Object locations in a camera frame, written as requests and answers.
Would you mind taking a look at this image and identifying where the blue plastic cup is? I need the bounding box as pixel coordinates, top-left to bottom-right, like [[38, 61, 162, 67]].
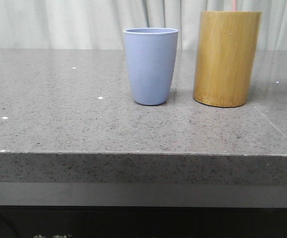
[[124, 28, 178, 106]]

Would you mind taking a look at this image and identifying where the pink chopstick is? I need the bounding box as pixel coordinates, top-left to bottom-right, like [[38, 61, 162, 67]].
[[232, 0, 238, 11]]

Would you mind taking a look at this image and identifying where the bamboo cylinder holder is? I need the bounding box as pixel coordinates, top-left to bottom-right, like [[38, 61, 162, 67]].
[[193, 11, 262, 108]]

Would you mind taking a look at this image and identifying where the white curtain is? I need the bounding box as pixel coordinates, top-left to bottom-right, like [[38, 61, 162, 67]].
[[0, 0, 287, 50]]

